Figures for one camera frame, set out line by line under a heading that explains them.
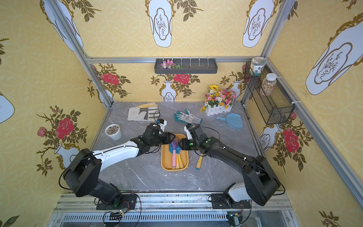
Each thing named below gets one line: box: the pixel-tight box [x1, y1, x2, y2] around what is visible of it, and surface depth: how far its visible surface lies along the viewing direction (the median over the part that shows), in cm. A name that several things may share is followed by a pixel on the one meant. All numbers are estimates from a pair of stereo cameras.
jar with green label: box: [249, 56, 267, 77], surface depth 87 cm
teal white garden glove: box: [173, 109, 203, 124], surface depth 112 cm
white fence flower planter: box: [200, 84, 237, 117], surface depth 106 cm
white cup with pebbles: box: [104, 123, 122, 141], surface depth 97 cm
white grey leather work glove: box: [127, 102, 160, 122], surface depth 116 cm
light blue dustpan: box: [216, 113, 244, 129], surface depth 112 cm
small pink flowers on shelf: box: [160, 59, 182, 69], surface depth 89 cm
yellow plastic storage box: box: [177, 149, 189, 173], surface depth 91 cm
